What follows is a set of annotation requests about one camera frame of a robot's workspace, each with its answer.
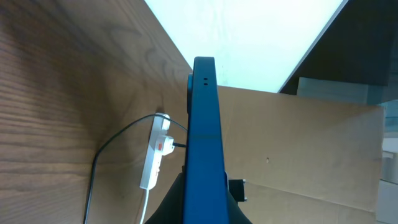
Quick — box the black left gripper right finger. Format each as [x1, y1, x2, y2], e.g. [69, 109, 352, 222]
[225, 173, 252, 224]

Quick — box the blue Galaxy smartphone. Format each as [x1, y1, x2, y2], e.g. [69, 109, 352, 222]
[182, 57, 229, 224]

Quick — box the white power strip cord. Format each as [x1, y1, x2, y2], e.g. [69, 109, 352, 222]
[139, 188, 150, 224]

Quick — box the white power strip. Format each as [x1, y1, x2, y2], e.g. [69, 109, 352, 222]
[140, 113, 170, 190]

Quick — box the black charger cable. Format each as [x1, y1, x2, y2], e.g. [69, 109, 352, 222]
[82, 113, 189, 224]

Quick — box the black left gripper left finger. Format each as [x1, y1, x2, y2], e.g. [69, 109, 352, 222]
[146, 166, 185, 224]

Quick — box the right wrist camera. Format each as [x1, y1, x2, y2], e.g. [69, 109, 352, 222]
[228, 179, 248, 203]

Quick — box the white charger plug adapter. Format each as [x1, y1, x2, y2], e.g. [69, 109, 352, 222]
[159, 136, 175, 156]

